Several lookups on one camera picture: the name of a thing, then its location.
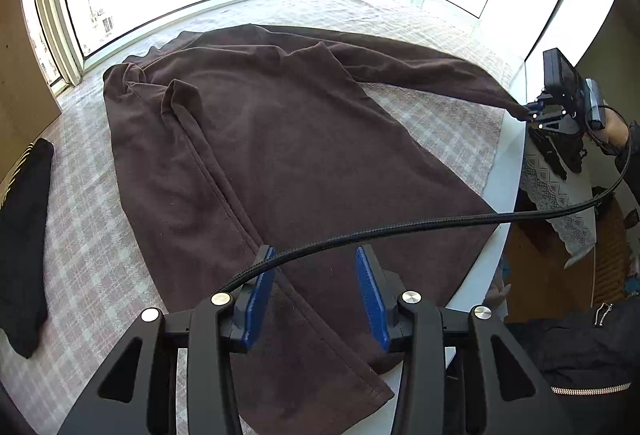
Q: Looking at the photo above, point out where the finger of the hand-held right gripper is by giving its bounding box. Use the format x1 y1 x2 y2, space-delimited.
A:
525 98 566 116
527 115 571 132

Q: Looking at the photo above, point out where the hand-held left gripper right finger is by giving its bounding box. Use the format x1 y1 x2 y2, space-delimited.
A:
355 246 573 435

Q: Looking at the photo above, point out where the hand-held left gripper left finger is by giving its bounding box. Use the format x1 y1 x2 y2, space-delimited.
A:
57 245 277 435

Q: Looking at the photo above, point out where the brown long-sleeved sweater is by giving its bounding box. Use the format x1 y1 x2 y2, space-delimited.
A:
102 25 528 435

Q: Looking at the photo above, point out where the black garment with yellow stripes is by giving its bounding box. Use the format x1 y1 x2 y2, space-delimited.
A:
0 138 55 358

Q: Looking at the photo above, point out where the person's right forearm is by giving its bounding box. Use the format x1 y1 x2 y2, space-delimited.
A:
614 122 640 188

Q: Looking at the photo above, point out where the person's right hand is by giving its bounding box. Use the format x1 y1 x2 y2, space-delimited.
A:
600 104 631 158

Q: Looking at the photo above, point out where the white lace cloth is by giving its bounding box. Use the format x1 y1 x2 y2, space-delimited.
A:
517 135 598 268

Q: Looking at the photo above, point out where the pink plaid blanket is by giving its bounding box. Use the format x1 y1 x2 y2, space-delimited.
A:
0 0 516 435

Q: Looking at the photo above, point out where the person's black zipped jacket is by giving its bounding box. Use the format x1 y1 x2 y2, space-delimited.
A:
505 287 640 435

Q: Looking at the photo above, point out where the large light wooden board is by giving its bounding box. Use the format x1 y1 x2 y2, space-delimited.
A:
0 0 63 188

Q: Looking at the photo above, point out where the black braided cable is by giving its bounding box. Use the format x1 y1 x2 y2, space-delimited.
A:
219 102 630 293

